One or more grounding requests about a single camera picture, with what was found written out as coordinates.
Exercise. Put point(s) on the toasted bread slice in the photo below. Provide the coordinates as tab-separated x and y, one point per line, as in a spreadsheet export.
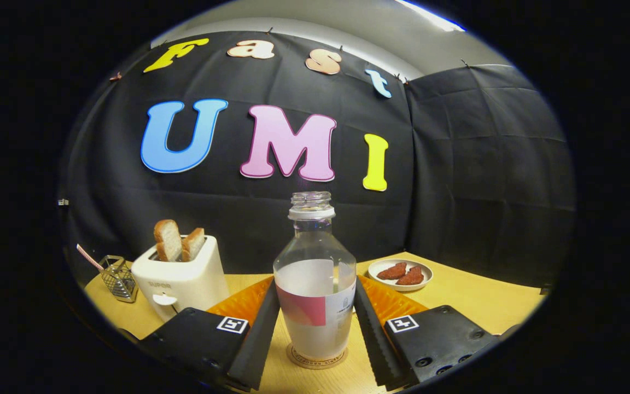
193	245
168	241

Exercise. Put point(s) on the white toaster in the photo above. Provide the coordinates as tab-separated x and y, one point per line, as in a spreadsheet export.
184	282

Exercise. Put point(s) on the black backdrop cloth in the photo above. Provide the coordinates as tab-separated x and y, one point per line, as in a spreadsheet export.
457	164

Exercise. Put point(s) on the red sausage piece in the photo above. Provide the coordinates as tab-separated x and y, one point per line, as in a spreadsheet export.
392	271
411	277

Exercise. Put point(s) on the round white plate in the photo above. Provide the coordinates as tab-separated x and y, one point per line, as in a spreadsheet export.
380	284

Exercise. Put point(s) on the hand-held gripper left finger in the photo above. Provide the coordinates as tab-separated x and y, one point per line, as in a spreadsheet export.
257	345

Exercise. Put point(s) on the wooden table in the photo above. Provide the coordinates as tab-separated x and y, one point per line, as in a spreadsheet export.
468	306

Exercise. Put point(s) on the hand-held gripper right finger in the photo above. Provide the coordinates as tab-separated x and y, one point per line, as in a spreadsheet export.
372	339

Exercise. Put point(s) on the clear juice bottle pink label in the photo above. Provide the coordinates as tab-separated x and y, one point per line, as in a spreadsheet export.
315	273

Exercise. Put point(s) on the round wooden coaster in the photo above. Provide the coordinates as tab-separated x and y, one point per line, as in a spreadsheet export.
315	364

